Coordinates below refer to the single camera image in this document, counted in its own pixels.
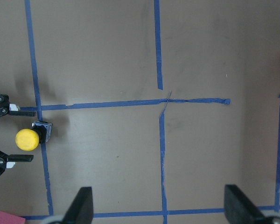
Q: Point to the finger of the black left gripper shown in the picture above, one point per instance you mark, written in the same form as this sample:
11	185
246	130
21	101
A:
7	108
8	161

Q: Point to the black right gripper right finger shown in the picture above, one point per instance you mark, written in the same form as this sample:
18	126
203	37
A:
238	209

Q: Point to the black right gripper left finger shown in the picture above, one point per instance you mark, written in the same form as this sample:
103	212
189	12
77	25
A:
81	210

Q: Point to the yellow push button switch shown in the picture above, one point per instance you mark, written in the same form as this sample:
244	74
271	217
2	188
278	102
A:
28	139

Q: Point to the pink foam cube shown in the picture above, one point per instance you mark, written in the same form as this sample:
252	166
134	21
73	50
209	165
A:
6	218

